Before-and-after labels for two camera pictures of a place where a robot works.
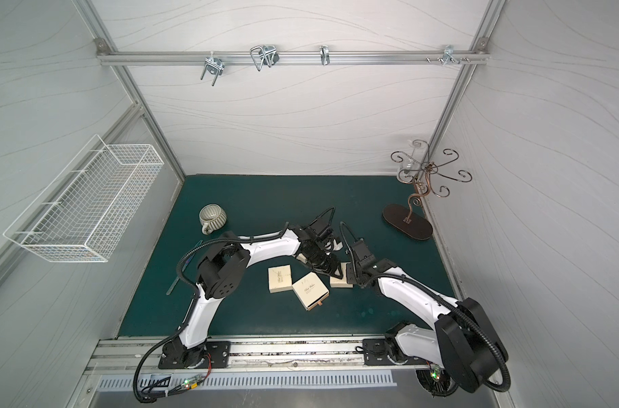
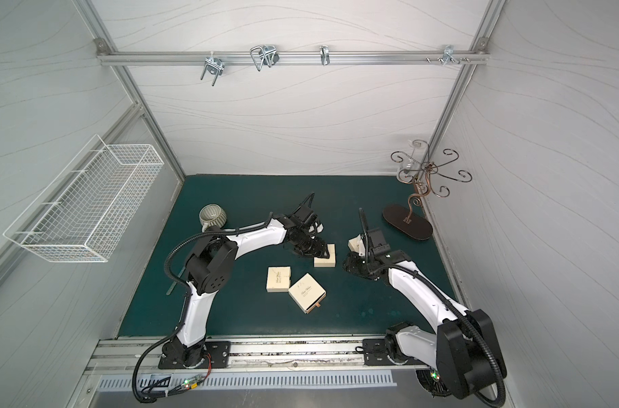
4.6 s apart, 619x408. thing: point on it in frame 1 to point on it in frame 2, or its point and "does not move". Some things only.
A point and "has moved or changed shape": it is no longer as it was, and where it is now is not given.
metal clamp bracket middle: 265,54 does not move
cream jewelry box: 341,283 has moved or changed shape
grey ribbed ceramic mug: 212,218 does not move
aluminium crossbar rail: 292,58 does not move
